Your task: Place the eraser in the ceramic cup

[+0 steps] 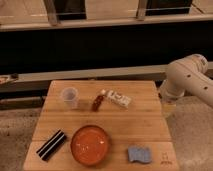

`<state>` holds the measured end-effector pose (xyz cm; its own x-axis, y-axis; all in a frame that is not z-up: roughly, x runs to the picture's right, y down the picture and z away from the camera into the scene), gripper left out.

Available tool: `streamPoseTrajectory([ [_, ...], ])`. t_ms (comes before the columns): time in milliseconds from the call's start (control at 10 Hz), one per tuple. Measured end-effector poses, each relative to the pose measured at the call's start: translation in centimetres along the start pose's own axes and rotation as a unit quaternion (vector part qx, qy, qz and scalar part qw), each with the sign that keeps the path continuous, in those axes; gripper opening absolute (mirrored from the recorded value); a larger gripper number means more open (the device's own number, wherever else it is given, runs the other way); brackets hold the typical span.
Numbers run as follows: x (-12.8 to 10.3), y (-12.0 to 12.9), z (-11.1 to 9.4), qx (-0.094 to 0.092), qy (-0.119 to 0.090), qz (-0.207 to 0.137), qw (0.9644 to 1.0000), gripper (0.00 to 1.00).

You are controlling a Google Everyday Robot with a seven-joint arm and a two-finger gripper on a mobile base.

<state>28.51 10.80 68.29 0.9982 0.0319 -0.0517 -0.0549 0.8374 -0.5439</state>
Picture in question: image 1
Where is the orange bowl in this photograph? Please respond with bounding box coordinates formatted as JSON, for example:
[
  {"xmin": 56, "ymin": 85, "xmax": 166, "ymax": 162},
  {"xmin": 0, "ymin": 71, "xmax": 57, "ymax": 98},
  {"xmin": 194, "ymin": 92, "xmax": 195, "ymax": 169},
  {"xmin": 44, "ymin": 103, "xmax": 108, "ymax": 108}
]
[{"xmin": 70, "ymin": 125, "xmax": 110, "ymax": 166}]

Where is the red sauce bottle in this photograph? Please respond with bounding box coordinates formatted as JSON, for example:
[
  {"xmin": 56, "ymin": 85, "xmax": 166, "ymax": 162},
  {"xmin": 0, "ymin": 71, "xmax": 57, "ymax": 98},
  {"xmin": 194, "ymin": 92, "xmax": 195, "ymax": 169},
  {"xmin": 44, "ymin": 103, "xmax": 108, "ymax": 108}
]
[{"xmin": 92, "ymin": 90, "xmax": 106, "ymax": 111}]

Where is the blue sponge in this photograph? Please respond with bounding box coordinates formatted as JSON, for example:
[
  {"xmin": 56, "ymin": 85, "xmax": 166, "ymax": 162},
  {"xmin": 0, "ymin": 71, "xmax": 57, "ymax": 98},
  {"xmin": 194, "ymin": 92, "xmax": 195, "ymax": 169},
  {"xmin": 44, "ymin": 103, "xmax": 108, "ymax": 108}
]
[{"xmin": 127, "ymin": 146, "xmax": 152, "ymax": 164}]

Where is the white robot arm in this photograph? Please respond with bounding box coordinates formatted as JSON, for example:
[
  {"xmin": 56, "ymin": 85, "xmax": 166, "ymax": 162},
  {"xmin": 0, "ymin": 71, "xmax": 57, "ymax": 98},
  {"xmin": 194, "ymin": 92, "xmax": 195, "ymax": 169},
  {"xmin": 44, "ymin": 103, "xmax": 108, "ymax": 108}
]
[{"xmin": 158, "ymin": 54, "xmax": 213, "ymax": 118}]

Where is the wooden cutting board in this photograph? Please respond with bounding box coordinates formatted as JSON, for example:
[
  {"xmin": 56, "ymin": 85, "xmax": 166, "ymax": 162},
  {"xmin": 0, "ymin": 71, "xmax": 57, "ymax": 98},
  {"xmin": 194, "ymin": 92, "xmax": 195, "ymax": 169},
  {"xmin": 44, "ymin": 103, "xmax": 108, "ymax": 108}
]
[{"xmin": 24, "ymin": 80, "xmax": 179, "ymax": 171}]

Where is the white ceramic cup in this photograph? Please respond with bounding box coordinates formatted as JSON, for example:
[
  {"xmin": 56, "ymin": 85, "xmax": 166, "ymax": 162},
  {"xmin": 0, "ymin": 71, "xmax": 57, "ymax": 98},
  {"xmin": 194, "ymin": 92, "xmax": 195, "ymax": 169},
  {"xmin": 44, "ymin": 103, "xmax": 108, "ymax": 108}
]
[{"xmin": 60, "ymin": 87, "xmax": 79, "ymax": 109}]

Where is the white patterned box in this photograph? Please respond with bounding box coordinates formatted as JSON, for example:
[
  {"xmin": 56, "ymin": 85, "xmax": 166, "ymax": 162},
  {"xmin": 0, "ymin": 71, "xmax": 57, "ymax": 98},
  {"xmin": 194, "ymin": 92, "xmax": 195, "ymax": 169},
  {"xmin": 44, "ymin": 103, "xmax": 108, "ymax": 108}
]
[{"xmin": 107, "ymin": 90, "xmax": 131, "ymax": 108}]

